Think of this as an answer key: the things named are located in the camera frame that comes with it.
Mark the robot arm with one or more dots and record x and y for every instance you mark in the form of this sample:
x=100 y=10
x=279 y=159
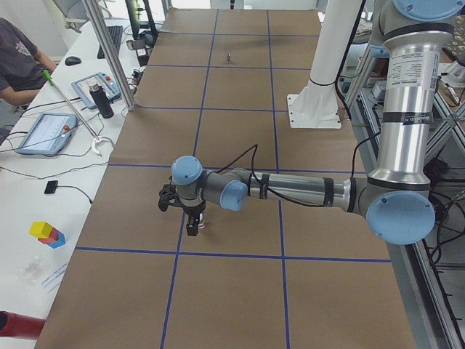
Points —
x=393 y=198

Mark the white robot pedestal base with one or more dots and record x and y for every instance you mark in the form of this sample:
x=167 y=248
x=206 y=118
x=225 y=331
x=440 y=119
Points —
x=316 y=106

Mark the red cylinder object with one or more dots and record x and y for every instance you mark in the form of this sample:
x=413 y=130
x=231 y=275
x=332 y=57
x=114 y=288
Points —
x=21 y=326

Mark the blue teach pendant near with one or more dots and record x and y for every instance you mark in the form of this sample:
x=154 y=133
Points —
x=49 y=134

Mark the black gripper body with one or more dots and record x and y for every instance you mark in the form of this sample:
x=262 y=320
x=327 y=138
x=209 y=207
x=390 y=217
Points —
x=192 y=212

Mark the black keyboard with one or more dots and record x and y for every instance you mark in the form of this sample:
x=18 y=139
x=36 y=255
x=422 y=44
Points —
x=115 y=32

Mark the green handled reacher grabber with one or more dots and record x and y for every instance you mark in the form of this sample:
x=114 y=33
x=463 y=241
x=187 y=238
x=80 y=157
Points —
x=96 y=138

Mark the aluminium frame post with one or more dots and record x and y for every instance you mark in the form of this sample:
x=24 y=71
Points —
x=98 y=23

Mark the black computer mouse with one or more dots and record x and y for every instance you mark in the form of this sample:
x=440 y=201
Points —
x=72 y=60

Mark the blue teach pendant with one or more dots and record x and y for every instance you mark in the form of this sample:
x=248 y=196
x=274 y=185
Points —
x=83 y=88
x=49 y=134

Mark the yellow red blue blocks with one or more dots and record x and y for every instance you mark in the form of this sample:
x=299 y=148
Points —
x=47 y=234

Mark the clear plastic bag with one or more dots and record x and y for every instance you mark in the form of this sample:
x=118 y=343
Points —
x=33 y=271

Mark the blue teach pendant far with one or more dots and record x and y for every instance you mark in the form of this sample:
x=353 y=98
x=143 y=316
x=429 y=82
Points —
x=83 y=88

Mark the black water bottle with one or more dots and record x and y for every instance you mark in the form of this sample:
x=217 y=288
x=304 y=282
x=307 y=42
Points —
x=101 y=101

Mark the seated person in grey shirt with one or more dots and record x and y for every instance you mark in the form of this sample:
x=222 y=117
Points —
x=22 y=64

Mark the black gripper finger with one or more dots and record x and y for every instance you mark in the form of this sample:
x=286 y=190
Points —
x=192 y=225
x=200 y=221

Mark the small black square device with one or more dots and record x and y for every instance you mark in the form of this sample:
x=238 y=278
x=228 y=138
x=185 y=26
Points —
x=51 y=187

